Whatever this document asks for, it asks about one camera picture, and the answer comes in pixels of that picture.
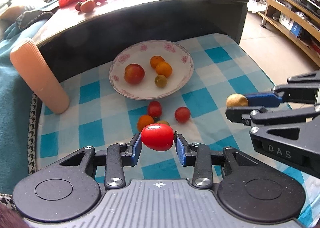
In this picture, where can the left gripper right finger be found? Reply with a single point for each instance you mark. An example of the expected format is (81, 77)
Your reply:
(199, 156)

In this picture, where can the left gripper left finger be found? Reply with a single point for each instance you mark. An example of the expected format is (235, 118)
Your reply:
(119, 155)

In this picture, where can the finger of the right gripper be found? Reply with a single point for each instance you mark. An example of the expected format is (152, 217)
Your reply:
(250, 116)
(302, 88)

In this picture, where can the yellow-brown longan fruit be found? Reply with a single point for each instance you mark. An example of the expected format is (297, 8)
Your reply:
(236, 100)

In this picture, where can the red cherry tomato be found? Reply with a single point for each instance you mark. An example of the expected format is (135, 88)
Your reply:
(182, 114)
(158, 137)
(154, 109)

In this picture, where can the large red tomato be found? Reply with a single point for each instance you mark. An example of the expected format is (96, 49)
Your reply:
(134, 74)

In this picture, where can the small orange mandarin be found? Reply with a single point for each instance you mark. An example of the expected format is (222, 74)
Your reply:
(155, 60)

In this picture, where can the orange mandarin on cloth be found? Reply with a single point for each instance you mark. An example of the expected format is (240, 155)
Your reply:
(144, 121)

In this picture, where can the blue checkered cloth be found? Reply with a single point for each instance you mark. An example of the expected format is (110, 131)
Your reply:
(98, 116)

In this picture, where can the wooden tv shelf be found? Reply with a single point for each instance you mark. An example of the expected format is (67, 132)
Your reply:
(294, 20)

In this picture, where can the green-yellow small fruit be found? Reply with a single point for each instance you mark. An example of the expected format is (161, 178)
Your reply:
(161, 81)

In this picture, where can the white floral plate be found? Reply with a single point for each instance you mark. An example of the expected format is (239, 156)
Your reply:
(140, 54)

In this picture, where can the peach ribbed cup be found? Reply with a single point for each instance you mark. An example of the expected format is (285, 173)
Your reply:
(30, 64)

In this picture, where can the teal blanket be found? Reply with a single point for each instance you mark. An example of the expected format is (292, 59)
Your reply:
(18, 109)

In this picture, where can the dark coffee table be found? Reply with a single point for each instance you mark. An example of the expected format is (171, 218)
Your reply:
(73, 42)

